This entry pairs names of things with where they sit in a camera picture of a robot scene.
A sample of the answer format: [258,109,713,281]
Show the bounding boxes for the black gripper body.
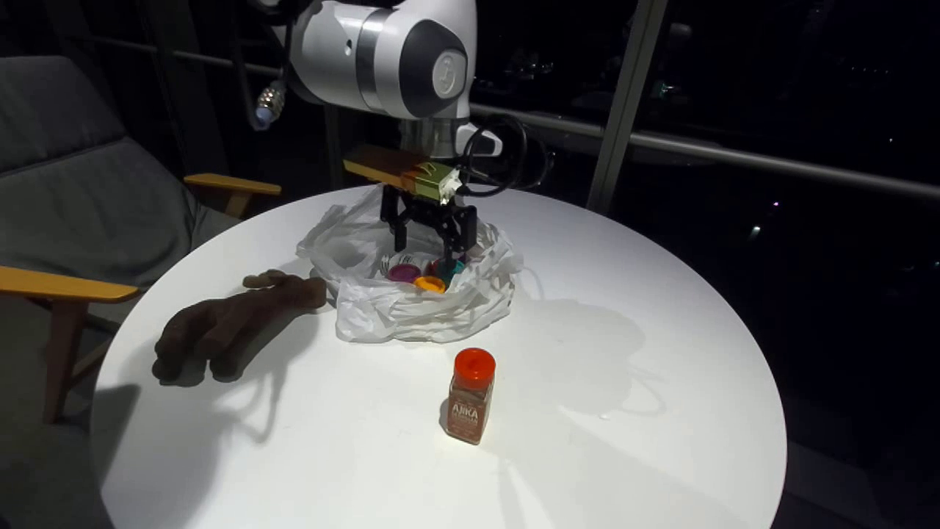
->
[380,187,480,231]

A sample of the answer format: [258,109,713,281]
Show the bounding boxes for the vertical metal post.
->
[586,0,671,214]

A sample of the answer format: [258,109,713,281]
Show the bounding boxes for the horizontal metal railing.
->
[467,101,940,210]

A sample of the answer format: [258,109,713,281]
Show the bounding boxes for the brown deer plush toy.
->
[149,270,333,389]

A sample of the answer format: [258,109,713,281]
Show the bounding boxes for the black looped gripper cable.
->
[459,115,545,201]

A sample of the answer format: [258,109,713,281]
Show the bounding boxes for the grey armchair with wooden arms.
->
[0,53,289,425]

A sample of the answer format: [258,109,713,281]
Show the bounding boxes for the taped wrist camera box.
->
[342,145,465,207]

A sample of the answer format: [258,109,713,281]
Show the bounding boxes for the white plastic bag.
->
[293,189,524,348]

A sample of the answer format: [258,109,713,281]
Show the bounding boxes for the spice jar with red lid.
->
[437,344,501,450]

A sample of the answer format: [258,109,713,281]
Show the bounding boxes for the black cable with silver connector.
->
[229,0,289,137]

